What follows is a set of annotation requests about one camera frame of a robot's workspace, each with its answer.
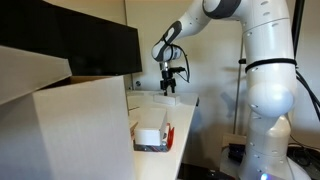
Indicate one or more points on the small plain white box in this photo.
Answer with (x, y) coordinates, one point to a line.
(166, 100)

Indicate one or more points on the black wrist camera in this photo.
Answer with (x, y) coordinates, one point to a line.
(176, 70)

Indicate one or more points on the white storage box lid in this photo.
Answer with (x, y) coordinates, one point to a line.
(30, 73)

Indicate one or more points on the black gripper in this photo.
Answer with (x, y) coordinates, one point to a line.
(168, 78)

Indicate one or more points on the thin grey stand pole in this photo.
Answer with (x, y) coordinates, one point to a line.
(236, 100)

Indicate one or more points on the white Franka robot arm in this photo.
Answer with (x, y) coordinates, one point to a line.
(271, 90)

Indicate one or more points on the flat red box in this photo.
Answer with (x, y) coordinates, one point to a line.
(170, 135)

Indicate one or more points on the beige floor box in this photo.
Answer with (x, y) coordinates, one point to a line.
(233, 138)

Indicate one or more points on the black power box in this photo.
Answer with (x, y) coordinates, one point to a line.
(237, 152)

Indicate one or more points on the big white storage box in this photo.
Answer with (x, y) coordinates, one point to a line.
(83, 133)

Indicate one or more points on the long white carton box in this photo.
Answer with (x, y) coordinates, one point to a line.
(150, 135)

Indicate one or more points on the black computer monitor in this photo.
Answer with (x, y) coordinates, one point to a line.
(106, 50)
(26, 23)

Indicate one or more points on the black tripod pole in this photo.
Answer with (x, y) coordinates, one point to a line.
(298, 26)

